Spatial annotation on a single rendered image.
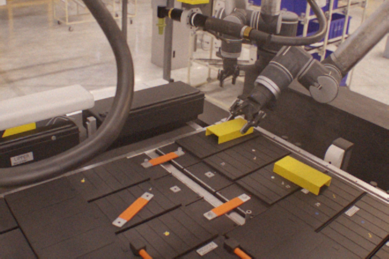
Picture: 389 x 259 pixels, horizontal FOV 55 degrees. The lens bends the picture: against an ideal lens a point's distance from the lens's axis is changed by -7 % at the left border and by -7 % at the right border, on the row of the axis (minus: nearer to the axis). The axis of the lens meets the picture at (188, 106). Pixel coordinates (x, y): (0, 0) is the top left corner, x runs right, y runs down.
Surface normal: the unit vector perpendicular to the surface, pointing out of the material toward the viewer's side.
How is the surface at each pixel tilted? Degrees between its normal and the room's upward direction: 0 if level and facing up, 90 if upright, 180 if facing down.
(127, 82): 38
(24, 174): 44
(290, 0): 94
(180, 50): 90
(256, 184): 0
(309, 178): 0
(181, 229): 0
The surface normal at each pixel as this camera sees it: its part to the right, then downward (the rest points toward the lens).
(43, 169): 0.30, -0.38
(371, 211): 0.06, -0.91
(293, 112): -0.77, 0.22
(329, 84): -0.35, 0.28
